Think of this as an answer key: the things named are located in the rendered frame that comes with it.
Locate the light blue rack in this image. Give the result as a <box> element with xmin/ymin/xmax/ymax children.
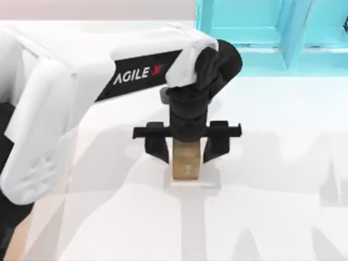
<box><xmin>194</xmin><ymin>0</ymin><xmax>348</xmax><ymax>71</ymax></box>

